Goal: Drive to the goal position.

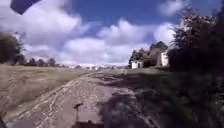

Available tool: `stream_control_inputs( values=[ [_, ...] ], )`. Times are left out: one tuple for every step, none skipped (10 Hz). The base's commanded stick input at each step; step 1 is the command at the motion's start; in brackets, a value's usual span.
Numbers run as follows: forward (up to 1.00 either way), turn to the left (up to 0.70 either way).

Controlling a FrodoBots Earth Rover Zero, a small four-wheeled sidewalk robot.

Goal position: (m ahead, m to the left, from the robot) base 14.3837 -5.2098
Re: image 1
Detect dry grass field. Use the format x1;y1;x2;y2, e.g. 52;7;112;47
0;63;88;118

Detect row of distant trees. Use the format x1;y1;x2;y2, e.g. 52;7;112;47
24;57;58;67

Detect grey asphalt path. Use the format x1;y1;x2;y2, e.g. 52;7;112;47
2;68;158;128

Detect small white building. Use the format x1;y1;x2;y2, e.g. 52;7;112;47
130;59;144;70

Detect group of trees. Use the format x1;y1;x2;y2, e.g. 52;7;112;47
128;40;170;69

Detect distant buildings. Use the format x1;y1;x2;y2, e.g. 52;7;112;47
66;63;129;71

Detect shaded grass field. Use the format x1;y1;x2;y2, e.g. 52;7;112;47
99;66;224;128

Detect large dark tree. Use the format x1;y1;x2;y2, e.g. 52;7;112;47
167;5;224;76

